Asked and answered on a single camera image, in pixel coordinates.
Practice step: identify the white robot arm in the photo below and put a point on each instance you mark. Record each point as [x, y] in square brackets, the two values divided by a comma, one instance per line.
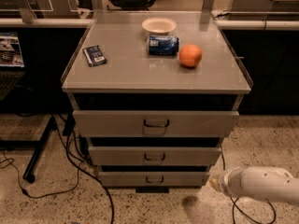
[265, 184]

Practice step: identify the orange fruit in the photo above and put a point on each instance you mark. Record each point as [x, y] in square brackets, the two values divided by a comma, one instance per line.
[190, 55]

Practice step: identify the grey top drawer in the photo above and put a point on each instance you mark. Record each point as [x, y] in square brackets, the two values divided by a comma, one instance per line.
[155, 123]

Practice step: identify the grey bottom drawer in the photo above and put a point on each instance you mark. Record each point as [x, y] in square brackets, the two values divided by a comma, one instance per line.
[153, 179]

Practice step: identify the white rail right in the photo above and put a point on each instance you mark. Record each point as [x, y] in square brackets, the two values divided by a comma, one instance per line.
[259, 25]

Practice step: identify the black laptop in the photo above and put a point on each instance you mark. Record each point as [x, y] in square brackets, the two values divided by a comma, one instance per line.
[12, 66]

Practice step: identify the blue soda can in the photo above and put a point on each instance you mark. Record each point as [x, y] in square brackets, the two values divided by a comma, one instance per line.
[163, 45]

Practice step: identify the grey drawer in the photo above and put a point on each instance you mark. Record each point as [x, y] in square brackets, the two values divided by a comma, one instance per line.
[153, 179]
[154, 156]
[155, 123]

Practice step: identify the white rail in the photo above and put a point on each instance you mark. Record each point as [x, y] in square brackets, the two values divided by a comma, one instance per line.
[259, 25]
[51, 23]

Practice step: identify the white rail left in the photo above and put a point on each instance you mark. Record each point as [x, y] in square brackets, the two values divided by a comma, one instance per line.
[51, 23]

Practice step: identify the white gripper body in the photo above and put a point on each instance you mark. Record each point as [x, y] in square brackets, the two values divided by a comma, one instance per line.
[224, 180]

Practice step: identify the grey drawer cabinet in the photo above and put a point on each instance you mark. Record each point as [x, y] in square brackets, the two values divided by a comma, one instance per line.
[134, 80]

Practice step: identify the grey middle drawer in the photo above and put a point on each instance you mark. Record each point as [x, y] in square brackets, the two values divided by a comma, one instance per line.
[154, 156]

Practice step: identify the black table leg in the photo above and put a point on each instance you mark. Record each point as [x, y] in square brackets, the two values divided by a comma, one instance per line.
[28, 174]

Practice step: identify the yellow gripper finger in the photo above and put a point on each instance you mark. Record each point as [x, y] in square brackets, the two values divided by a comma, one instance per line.
[214, 183]

